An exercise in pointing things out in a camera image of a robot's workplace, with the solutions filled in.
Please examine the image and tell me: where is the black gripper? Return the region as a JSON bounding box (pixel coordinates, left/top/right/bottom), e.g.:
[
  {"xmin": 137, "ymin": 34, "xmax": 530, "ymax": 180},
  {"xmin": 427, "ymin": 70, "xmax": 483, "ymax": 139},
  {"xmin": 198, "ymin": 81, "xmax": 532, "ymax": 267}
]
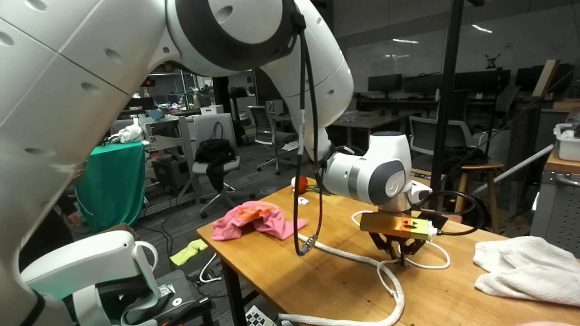
[{"xmin": 370, "ymin": 231, "xmax": 425, "ymax": 264}]

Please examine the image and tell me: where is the red radish toy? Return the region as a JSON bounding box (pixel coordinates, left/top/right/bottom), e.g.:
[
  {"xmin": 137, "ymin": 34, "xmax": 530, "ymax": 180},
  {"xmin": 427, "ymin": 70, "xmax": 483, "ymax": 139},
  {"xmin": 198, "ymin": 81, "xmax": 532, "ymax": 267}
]
[{"xmin": 291, "ymin": 175, "xmax": 311, "ymax": 193}]

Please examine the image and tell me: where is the white cloth towel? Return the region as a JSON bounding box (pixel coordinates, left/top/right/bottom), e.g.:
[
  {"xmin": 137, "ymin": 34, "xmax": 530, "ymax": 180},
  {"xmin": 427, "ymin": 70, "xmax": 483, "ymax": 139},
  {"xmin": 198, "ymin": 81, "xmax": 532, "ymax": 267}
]
[{"xmin": 474, "ymin": 235, "xmax": 580, "ymax": 305}]

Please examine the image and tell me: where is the thick white rope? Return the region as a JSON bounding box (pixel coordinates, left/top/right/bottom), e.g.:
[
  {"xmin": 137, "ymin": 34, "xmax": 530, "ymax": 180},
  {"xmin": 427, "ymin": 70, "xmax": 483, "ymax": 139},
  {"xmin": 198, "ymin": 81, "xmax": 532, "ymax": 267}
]
[{"xmin": 278, "ymin": 233, "xmax": 408, "ymax": 326}]

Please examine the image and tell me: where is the pink cloth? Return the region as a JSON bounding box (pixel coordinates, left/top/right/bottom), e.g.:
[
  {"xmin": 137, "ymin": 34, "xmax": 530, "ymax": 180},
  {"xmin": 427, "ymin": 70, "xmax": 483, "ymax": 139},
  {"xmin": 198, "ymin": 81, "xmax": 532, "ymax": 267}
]
[{"xmin": 213, "ymin": 200, "xmax": 309, "ymax": 240}]

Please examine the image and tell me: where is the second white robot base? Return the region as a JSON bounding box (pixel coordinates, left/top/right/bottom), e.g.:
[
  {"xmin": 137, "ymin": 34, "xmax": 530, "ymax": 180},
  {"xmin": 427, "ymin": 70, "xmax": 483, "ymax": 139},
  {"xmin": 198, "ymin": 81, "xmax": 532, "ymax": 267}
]
[{"xmin": 22, "ymin": 229, "xmax": 213, "ymax": 326}]

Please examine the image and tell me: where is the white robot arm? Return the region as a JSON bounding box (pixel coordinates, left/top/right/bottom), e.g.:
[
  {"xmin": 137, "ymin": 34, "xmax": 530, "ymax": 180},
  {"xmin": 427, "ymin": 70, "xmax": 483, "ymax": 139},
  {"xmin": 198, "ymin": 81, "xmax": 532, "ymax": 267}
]
[{"xmin": 0, "ymin": 0, "xmax": 354, "ymax": 323}]

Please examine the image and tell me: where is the wooden stool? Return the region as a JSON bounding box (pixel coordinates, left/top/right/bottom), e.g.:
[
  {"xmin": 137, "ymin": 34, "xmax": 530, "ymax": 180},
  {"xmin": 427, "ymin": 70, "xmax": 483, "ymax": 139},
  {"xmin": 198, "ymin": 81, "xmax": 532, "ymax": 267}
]
[{"xmin": 459, "ymin": 160, "xmax": 506, "ymax": 231}]

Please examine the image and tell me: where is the white plastic bin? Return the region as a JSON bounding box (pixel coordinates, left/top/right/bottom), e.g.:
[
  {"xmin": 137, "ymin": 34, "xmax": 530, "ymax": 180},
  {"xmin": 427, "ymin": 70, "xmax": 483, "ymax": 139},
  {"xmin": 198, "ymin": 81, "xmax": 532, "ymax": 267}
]
[{"xmin": 553, "ymin": 122, "xmax": 580, "ymax": 160}]

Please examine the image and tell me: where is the black office chair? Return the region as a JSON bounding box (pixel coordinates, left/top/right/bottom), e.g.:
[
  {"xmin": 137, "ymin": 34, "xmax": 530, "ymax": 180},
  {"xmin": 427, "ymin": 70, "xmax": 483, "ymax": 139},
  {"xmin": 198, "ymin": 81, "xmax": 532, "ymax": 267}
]
[{"xmin": 184, "ymin": 115, "xmax": 240, "ymax": 217}]

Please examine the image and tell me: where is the yellow paper on floor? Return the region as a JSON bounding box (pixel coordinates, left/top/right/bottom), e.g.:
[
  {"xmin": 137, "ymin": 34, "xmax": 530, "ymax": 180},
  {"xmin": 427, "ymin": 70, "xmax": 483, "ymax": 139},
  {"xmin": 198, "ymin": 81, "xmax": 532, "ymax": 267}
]
[{"xmin": 171, "ymin": 238, "xmax": 207, "ymax": 266}]

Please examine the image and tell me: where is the black camera stand pole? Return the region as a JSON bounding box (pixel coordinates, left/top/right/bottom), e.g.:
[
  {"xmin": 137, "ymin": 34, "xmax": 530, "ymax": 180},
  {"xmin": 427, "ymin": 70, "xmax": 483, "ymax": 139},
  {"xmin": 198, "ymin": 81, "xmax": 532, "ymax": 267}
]
[{"xmin": 430, "ymin": 0, "xmax": 465, "ymax": 215}]

